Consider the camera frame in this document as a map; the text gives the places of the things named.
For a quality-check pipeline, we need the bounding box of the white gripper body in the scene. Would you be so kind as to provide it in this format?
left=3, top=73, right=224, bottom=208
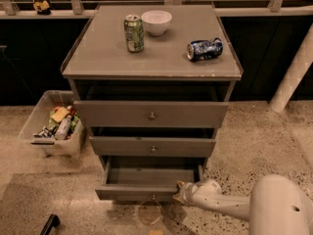
left=177, top=182, right=203, bottom=206

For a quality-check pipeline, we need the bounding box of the grey bottom drawer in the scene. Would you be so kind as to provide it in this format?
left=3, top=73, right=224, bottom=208
left=95, top=156, right=205, bottom=202

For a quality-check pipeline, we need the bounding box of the grey drawer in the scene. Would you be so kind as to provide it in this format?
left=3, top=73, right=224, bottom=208
left=74, top=101, right=228, bottom=128
left=95, top=156, right=205, bottom=202
left=89, top=136, right=215, bottom=158

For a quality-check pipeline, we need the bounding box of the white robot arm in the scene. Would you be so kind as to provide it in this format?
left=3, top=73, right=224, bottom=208
left=173, top=174, right=313, bottom=235

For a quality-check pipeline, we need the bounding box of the grey middle drawer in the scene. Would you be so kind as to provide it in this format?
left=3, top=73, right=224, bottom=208
left=89, top=136, right=215, bottom=158

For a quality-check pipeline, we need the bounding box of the grey drawer cabinet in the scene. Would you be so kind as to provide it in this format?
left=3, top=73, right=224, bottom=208
left=60, top=4, right=245, bottom=181

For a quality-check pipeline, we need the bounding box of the grey top drawer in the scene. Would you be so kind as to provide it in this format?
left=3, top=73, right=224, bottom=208
left=74, top=101, right=228, bottom=128

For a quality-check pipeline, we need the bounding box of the white diagonal pillar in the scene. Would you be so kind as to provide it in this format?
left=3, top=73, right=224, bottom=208
left=269, top=24, right=313, bottom=113

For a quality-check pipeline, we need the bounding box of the white plastic bottle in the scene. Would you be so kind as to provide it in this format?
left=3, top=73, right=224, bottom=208
left=55, top=116, right=71, bottom=140

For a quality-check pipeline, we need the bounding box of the blue crushed soda can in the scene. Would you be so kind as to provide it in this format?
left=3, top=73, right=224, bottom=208
left=187, top=37, right=223, bottom=62

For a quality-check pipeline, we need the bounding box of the clear plastic bin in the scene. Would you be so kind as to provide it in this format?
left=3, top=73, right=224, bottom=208
left=18, top=90, right=85, bottom=157

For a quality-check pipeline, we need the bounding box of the yellow sponge in bin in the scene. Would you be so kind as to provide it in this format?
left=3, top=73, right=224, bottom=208
left=51, top=107, right=69, bottom=123

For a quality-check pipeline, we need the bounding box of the white ceramic bowl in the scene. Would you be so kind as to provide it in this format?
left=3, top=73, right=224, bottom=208
left=141, top=10, right=172, bottom=36

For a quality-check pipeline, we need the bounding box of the green soda can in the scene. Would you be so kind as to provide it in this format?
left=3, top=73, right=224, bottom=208
left=124, top=15, right=144, bottom=53

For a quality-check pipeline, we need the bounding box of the yellow black toy on ledge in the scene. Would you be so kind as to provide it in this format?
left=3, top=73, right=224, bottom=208
left=33, top=0, right=51, bottom=15

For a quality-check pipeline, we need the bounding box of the black handle on floor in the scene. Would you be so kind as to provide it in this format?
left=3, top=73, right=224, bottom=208
left=40, top=214, right=60, bottom=235

